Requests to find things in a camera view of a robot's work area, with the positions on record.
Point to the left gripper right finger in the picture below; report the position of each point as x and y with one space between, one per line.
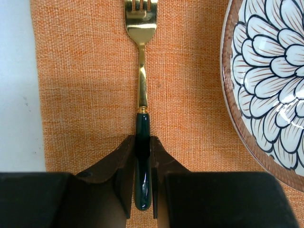
185 199

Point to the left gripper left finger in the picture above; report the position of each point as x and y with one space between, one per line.
98 197

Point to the floral patterned ceramic plate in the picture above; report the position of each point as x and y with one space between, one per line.
262 77

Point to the gold fork dark handle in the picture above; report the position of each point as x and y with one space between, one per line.
141 24

